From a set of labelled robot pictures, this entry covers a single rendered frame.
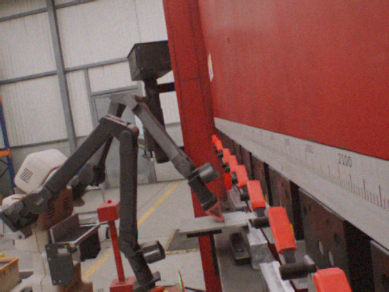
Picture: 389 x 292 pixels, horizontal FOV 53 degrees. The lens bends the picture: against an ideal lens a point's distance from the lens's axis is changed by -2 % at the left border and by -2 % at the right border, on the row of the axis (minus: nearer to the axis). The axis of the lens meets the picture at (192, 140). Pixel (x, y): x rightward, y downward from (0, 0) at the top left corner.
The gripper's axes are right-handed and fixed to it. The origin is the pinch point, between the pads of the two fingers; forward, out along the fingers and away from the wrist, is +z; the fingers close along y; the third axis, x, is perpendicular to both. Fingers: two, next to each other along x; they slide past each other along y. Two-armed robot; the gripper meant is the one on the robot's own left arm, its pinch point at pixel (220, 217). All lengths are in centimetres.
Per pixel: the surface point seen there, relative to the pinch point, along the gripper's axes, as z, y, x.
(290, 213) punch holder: -20, -104, -19
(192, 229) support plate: -4.2, -7.5, 10.9
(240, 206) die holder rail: 8.8, 31.1, -7.7
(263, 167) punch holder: -23, -85, -21
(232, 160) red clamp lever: -23, -50, -17
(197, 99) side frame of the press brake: -47, 85, -23
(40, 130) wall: -235, 761, 305
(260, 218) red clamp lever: -19, -95, -15
